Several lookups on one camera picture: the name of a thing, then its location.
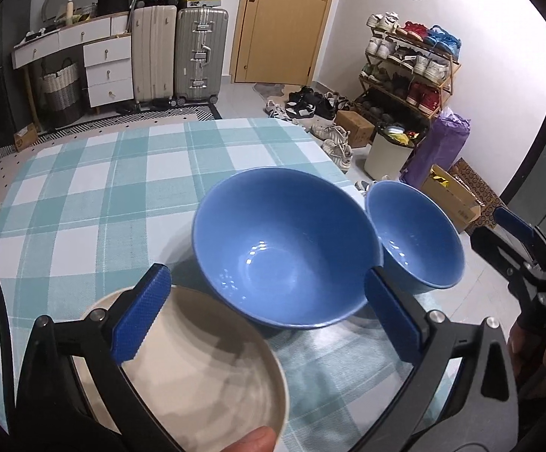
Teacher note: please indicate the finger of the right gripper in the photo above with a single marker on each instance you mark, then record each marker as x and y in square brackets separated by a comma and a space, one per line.
[512, 257]
[513, 221]

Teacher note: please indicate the small brown cardboard box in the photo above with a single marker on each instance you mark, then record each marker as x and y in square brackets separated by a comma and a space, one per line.
[360, 129]

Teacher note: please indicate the large blue bowl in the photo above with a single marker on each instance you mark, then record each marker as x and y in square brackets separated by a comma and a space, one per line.
[285, 248]

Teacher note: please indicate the white trash bin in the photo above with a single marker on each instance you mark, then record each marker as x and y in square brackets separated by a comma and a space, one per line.
[390, 149]

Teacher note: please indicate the teal plaid tablecloth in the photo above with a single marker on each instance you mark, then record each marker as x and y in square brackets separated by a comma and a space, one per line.
[83, 219]

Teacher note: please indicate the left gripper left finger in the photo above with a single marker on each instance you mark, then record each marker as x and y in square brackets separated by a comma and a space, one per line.
[72, 391]

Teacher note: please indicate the open cardboard box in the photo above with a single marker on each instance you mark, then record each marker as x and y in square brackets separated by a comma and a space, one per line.
[453, 197]

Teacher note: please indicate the person's right hand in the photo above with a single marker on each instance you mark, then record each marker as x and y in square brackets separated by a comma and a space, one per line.
[527, 350]

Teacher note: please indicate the wooden door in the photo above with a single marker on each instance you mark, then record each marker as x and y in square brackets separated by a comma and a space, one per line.
[278, 41]

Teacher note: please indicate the purple rolled mat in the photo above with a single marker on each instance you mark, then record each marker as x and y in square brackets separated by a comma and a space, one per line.
[445, 139]

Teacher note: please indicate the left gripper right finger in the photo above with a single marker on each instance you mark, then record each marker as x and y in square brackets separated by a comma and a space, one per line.
[461, 393]

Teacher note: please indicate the silver aluminium suitcase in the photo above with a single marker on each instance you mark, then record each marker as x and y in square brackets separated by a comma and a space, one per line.
[199, 54]

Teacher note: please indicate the woven laundry basket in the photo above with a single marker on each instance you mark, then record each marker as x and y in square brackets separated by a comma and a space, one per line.
[63, 93]

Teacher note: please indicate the beige ribbed suitcase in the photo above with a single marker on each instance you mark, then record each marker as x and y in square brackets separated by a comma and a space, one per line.
[153, 39]

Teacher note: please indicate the wooden shoe rack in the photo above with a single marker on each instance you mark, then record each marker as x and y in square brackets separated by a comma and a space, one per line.
[412, 65]

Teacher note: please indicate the small blue bowl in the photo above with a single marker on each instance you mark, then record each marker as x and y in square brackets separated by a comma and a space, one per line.
[422, 249]

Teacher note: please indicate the smaller cream plate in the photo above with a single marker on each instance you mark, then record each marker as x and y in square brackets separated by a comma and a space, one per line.
[207, 375]

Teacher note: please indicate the white drawer cabinet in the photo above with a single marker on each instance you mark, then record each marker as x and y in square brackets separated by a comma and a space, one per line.
[108, 67]

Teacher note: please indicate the white desk with drawers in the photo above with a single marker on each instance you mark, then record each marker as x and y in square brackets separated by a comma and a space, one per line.
[88, 31]

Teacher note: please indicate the person's left hand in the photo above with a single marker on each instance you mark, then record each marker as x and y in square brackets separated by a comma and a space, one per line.
[262, 439]

